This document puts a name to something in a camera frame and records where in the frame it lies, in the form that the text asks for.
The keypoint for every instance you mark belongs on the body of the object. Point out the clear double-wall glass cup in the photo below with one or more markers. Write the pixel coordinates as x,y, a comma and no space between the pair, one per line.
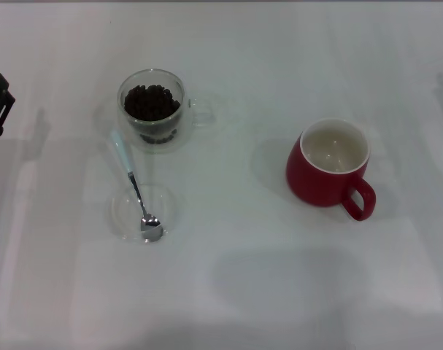
182,91

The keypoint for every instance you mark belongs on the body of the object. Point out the dark coffee beans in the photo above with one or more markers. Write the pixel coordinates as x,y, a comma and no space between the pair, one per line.
152,104

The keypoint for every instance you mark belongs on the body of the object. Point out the red ceramic mug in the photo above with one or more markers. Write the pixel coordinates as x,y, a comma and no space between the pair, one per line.
316,186

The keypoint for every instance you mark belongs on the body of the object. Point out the clear glass saucer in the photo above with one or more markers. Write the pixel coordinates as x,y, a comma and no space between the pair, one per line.
126,213

